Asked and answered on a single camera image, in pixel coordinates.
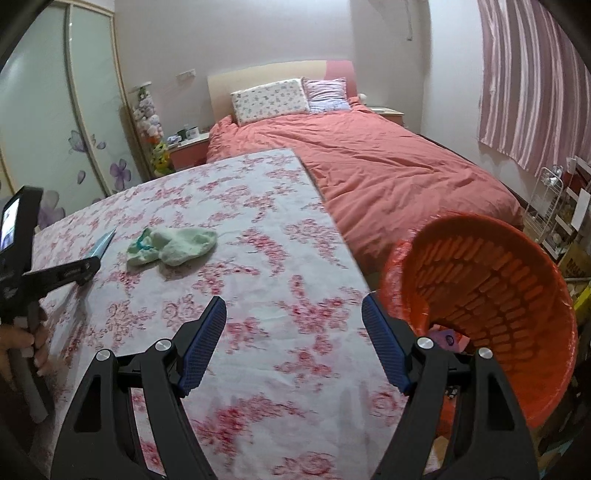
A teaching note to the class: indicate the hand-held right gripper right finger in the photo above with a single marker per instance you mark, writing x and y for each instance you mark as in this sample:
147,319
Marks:
383,341

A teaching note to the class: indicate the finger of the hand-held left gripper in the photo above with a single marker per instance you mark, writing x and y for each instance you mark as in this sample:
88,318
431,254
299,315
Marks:
101,243

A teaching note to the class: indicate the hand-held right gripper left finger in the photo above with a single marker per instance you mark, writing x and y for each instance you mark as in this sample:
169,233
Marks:
205,346

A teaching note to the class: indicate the light green sock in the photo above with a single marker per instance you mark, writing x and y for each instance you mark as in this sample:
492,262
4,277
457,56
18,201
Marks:
184,247

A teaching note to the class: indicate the orange plastic basket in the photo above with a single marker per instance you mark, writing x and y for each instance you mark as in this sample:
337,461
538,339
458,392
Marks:
508,286

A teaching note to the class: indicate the person's left hand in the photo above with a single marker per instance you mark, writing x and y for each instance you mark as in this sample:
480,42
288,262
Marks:
14,341

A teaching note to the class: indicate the pink packet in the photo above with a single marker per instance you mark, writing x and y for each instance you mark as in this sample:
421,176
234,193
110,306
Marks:
448,339

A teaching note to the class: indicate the pink floral tablecloth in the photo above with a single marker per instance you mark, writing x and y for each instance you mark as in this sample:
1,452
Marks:
258,258

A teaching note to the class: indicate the pink nightstand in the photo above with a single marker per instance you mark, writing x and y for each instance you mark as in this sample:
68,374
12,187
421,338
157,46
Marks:
189,154

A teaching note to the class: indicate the wardrobe with purple flowers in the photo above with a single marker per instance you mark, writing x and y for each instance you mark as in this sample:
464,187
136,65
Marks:
41,115

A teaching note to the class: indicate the white mug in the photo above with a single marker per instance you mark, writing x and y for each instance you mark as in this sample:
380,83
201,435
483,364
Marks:
192,132

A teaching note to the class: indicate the red duvet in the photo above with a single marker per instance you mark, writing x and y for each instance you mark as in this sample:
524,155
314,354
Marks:
392,161

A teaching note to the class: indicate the white floral pillow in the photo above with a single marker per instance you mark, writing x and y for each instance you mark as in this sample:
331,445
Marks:
270,101

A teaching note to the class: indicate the wooden nightstand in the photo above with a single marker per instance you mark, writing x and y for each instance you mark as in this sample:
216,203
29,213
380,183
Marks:
388,115

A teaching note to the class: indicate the cream and pink headboard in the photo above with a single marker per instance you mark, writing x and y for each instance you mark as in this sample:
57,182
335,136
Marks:
258,74

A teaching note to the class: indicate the white shelf unit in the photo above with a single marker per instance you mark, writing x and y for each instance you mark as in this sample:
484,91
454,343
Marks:
577,203

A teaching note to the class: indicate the purple striped pillow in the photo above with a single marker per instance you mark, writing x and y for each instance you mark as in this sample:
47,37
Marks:
328,94

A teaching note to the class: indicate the pink striped curtain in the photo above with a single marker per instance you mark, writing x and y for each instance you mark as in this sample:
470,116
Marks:
531,83

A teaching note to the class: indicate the white wall socket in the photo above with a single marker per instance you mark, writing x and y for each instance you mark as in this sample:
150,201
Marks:
186,74

